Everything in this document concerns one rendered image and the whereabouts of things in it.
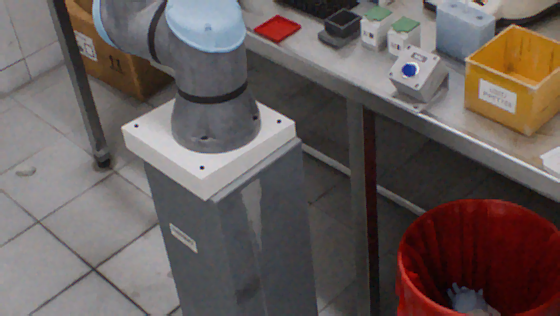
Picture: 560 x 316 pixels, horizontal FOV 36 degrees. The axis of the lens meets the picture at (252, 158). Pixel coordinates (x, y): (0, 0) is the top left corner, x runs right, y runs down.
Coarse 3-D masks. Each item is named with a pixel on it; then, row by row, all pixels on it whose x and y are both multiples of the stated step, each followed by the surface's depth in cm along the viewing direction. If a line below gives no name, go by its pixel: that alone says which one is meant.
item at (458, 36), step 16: (448, 0) 155; (448, 16) 152; (464, 16) 150; (480, 16) 149; (448, 32) 154; (464, 32) 151; (480, 32) 148; (448, 48) 156; (464, 48) 153; (448, 64) 156; (464, 64) 155
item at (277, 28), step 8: (280, 16) 175; (264, 24) 173; (272, 24) 174; (280, 24) 173; (288, 24) 173; (296, 24) 172; (256, 32) 172; (264, 32) 171; (272, 32) 171; (280, 32) 171; (288, 32) 170; (272, 40) 169; (280, 40) 169
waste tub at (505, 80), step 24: (480, 48) 142; (504, 48) 147; (528, 48) 146; (552, 48) 142; (480, 72) 140; (504, 72) 151; (528, 72) 149; (552, 72) 145; (480, 96) 142; (504, 96) 138; (528, 96) 135; (552, 96) 138; (504, 120) 141; (528, 120) 137
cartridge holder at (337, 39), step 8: (344, 8) 169; (336, 16) 168; (344, 16) 169; (352, 16) 168; (360, 16) 166; (328, 24) 166; (336, 24) 165; (344, 24) 168; (352, 24) 165; (320, 32) 167; (328, 32) 167; (336, 32) 165; (344, 32) 164; (352, 32) 166; (360, 32) 167; (328, 40) 166; (336, 40) 164; (344, 40) 165
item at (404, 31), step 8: (392, 24) 157; (400, 24) 156; (408, 24) 156; (416, 24) 156; (392, 32) 157; (400, 32) 156; (408, 32) 155; (416, 32) 157; (392, 40) 157; (400, 40) 156; (408, 40) 156; (416, 40) 158; (392, 48) 158; (400, 48) 157; (392, 56) 160
